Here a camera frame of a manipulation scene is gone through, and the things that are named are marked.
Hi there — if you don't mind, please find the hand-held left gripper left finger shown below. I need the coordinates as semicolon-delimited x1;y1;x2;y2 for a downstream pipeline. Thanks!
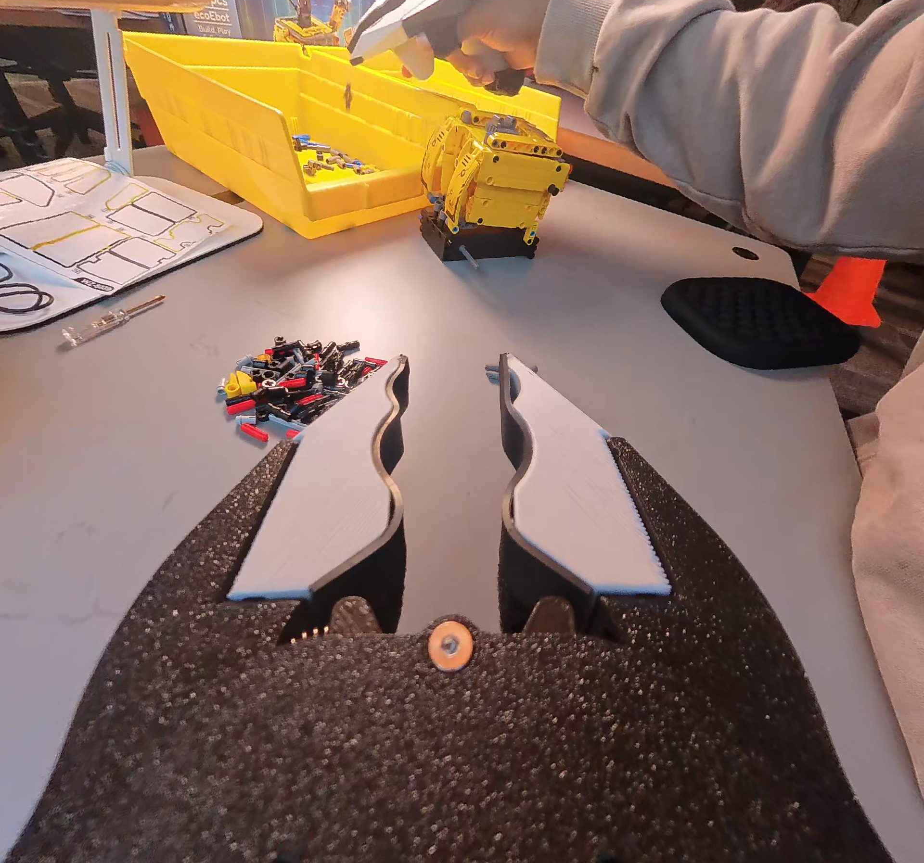
226;354;411;646

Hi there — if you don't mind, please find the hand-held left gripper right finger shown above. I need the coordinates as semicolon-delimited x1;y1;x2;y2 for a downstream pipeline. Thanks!
498;352;674;644

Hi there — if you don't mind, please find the yellow block robot model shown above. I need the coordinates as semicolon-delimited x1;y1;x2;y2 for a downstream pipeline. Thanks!
419;110;573;270

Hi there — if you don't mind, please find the person's right forearm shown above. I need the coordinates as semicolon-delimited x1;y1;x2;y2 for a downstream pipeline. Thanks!
534;0;924;265

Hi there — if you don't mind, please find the grey desk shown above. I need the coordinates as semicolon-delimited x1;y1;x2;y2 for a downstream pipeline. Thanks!
0;145;924;842

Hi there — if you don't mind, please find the person's right hand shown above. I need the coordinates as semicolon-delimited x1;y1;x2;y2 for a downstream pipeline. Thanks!
400;0;560;88

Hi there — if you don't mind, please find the pile of black red pins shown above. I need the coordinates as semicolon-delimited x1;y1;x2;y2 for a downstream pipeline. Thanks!
214;334;388;443

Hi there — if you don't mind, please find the heap of assorted small parts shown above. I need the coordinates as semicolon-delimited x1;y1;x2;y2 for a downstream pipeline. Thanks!
291;133;381;180

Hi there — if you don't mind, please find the yellow bin with divider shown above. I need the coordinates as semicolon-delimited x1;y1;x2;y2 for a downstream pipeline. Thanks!
123;32;564;241

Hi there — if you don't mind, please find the black wrist rest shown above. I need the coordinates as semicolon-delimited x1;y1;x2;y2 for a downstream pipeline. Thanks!
660;276;862;372

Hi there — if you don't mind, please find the white wooden book stand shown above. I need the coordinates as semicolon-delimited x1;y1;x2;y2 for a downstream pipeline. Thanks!
0;0;264;333

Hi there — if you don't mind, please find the person's grey hoodie torso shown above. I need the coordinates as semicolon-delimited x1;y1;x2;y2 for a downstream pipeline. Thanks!
850;354;924;795

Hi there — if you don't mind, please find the orange traffic cone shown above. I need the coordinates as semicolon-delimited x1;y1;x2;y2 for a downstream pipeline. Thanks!
803;257;887;330

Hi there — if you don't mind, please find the white sticker sheet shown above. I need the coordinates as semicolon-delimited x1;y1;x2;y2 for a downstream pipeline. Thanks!
0;158;232;294

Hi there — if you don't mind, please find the small clear-handled screwdriver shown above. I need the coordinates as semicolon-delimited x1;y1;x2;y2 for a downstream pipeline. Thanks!
61;293;166;349

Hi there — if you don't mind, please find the black usb cable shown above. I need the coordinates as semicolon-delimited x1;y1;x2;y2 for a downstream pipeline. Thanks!
0;260;55;317

